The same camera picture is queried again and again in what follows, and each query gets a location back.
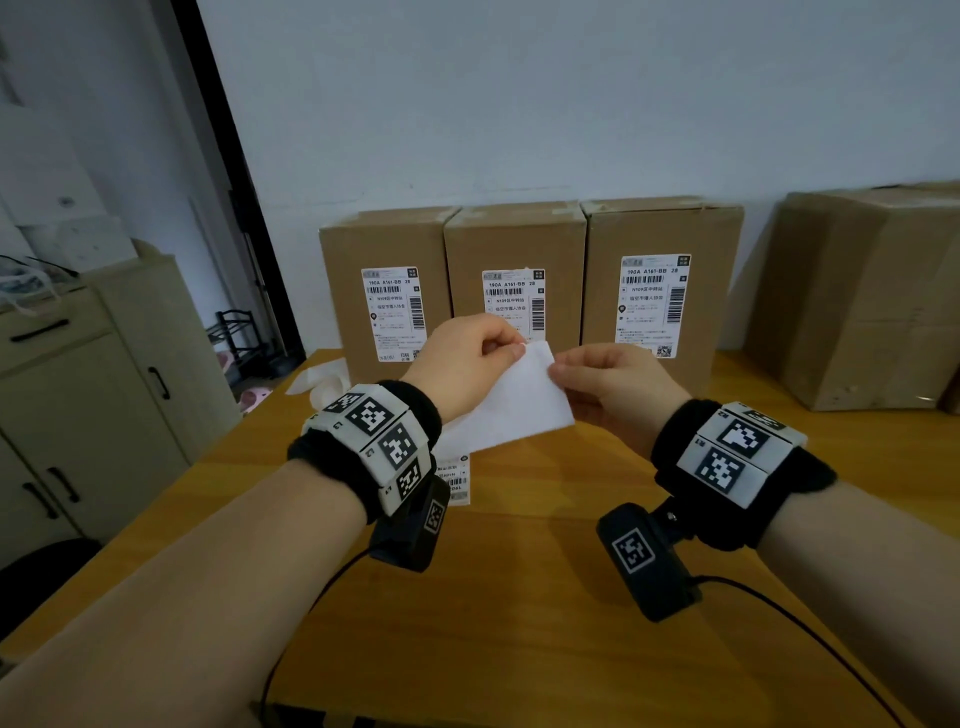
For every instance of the person's right hand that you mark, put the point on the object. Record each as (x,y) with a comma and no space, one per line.
(630,390)

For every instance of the person's left hand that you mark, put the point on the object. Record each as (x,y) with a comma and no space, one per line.
(457,360)

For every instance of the shipping label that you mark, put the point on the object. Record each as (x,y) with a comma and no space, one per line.
(394,315)
(517,405)
(514,300)
(652,307)

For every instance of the stack of shipping labels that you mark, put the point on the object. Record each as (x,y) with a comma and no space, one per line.
(454,484)

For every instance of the translucent label backing paper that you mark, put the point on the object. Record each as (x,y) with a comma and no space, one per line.
(330,394)
(311,375)

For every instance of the person's right forearm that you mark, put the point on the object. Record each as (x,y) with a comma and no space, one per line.
(870,585)

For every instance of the person's left forearm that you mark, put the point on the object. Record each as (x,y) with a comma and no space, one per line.
(187,600)

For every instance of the black wristband with marker tiles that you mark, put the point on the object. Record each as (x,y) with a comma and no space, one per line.
(375,442)
(735,465)

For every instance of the mop with dark base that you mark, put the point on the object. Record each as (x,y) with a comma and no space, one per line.
(289,365)

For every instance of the pink slipper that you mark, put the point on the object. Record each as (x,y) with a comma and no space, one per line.
(256,399)

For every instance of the black shoe rack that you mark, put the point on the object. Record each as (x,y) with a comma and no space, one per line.
(232,316)

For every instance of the cream wooden cabinet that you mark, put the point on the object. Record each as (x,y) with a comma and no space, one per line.
(97,420)

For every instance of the white carton with small mark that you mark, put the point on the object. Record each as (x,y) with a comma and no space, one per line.
(45,165)

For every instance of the black round stool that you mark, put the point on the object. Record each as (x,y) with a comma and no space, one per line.
(37,585)

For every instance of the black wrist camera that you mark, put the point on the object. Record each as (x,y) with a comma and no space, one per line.
(409,532)
(649,570)

